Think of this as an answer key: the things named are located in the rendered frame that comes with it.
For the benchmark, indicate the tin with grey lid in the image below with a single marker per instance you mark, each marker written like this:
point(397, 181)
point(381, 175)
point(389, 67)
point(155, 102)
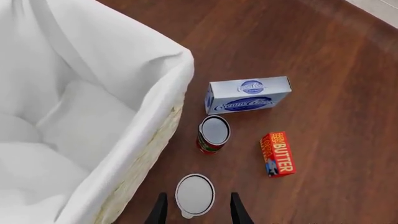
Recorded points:
point(195, 196)

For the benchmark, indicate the wicker basket with white lining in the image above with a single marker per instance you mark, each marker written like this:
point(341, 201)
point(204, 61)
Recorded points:
point(77, 112)

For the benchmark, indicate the red and orange butter box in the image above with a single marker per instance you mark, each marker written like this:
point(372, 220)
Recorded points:
point(278, 155)

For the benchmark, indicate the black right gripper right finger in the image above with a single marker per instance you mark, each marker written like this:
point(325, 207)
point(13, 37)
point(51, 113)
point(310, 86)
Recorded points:
point(240, 212)

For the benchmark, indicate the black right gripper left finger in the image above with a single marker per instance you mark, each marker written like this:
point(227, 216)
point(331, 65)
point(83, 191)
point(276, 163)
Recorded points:
point(159, 212)

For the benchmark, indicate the red and green labelled tin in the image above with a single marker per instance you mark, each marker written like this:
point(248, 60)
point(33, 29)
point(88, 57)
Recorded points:
point(214, 133)

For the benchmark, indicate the blue and white cream cheese box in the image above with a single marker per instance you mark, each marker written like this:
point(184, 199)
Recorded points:
point(247, 97)

